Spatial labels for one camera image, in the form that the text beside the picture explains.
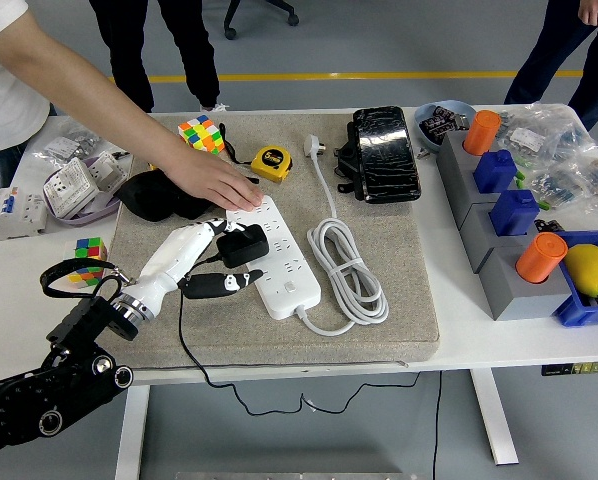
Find person's left hand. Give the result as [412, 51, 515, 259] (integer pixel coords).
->
[164, 143, 264, 212]

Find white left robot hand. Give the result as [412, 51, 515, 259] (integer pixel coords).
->
[127, 218, 265, 321]

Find black cloth pouch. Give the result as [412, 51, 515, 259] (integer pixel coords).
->
[114, 169, 230, 224]

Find black power adapter plug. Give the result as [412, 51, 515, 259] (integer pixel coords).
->
[216, 223, 270, 270]

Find white power strip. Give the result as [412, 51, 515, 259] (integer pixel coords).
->
[226, 195, 323, 321]

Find large colourful puzzle cube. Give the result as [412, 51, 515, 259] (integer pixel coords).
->
[177, 114, 225, 157]

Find yellow tape measure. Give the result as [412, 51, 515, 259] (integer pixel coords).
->
[249, 145, 294, 185]

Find person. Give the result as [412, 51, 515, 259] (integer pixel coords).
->
[87, 0, 228, 114]
[503, 0, 598, 132]
[0, 0, 88, 189]

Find small colourful puzzle cube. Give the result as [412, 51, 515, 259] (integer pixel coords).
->
[62, 236, 109, 291]

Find small white socket panel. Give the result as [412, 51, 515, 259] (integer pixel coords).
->
[93, 151, 133, 194]

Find large white socket panel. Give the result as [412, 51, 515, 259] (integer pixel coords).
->
[43, 158, 100, 221]

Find black folding holder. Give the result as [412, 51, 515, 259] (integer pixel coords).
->
[332, 121, 363, 194]

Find clear bag with white label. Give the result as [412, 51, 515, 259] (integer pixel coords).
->
[496, 102, 598, 164]

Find black office chair base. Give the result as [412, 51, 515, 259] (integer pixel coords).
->
[222, 0, 300, 41]

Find clear bag of metal parts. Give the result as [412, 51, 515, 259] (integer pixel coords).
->
[42, 119, 125, 161]

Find white circuit breaker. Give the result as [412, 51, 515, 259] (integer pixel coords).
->
[0, 187, 49, 243]

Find orange cylinder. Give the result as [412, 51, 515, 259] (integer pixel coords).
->
[515, 231, 569, 285]
[461, 109, 502, 156]

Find glossy black case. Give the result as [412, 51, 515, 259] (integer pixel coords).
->
[351, 105, 423, 205]

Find clear bag of blue parts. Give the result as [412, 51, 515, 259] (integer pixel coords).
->
[526, 159, 593, 211]

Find white table leg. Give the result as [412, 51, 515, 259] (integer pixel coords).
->
[114, 384, 152, 480]
[468, 368, 520, 466]

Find dark cylindrical capacitors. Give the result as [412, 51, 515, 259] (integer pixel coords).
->
[421, 104, 473, 141]

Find blue block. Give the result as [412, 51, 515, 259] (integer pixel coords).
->
[472, 148, 519, 195]
[487, 188, 539, 237]

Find grey-brown mat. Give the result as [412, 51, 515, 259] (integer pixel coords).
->
[100, 112, 441, 374]

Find grey block base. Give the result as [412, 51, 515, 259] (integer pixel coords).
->
[461, 199, 538, 274]
[478, 244, 580, 321]
[448, 159, 505, 231]
[436, 130, 483, 189]

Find light blue bowl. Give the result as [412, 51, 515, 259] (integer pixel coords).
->
[412, 99, 476, 154]

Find yellow lemon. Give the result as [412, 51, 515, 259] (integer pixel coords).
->
[563, 243, 598, 299]

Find blue plastic bin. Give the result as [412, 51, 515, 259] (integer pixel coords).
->
[551, 228, 598, 329]

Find black table control panel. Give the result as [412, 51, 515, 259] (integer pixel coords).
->
[539, 359, 598, 378]

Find black lanyard strap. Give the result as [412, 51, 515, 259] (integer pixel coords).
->
[217, 122, 259, 184]

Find thin black adapter cord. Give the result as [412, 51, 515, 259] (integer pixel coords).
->
[177, 254, 423, 417]

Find white power strip cable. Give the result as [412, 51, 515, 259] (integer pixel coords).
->
[293, 133, 390, 337]

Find black hanging cable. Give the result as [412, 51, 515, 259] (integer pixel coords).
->
[431, 370, 443, 480]

